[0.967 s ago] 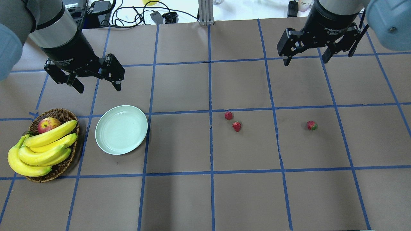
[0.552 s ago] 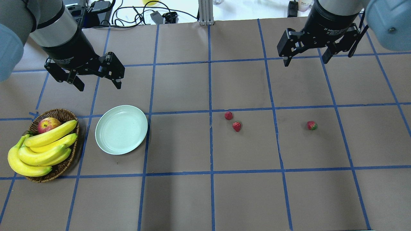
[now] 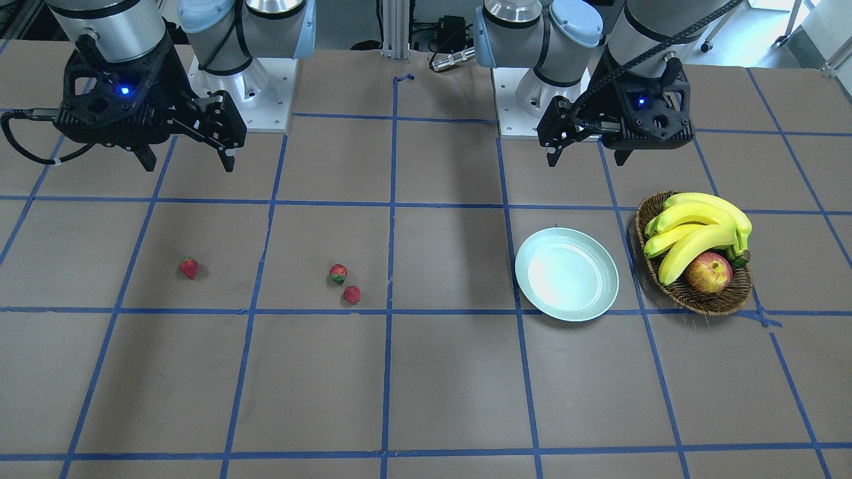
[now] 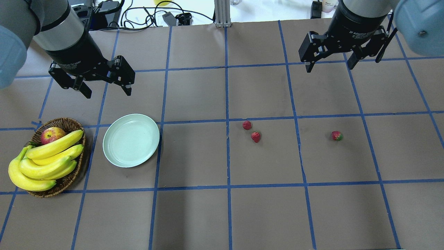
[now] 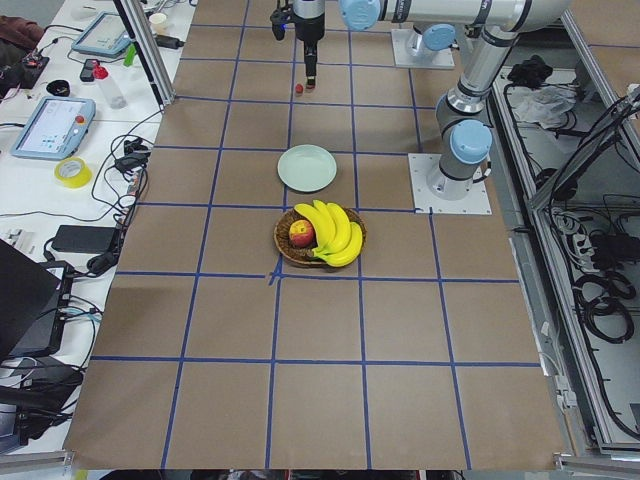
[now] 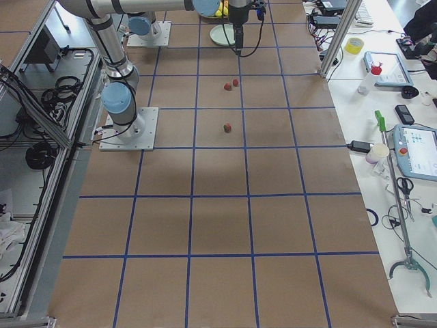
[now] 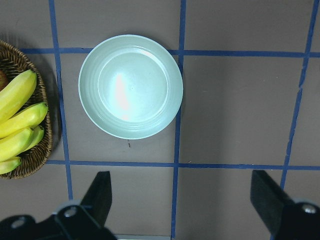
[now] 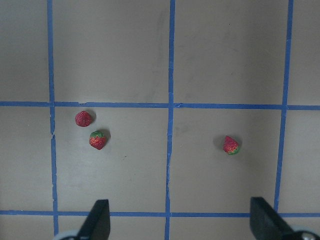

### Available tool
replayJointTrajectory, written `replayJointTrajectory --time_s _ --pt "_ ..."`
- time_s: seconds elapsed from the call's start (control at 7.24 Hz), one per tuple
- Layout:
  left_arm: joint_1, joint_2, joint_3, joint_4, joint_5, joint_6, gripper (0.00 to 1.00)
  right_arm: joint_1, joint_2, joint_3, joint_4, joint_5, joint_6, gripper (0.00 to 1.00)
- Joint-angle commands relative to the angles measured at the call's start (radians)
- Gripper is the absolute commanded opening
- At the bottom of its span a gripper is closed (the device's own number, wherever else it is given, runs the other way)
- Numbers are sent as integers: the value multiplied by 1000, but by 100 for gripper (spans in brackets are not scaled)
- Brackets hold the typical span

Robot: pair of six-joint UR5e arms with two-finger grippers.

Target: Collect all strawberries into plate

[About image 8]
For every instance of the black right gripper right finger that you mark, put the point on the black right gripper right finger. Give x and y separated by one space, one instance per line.
266 224

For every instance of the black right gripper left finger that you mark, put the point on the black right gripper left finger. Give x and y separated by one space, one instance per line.
97 225

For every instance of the red strawberry green top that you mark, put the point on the red strawberry green top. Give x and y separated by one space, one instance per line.
97 140

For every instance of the red strawberry round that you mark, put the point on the red strawberry round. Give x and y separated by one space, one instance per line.
83 119

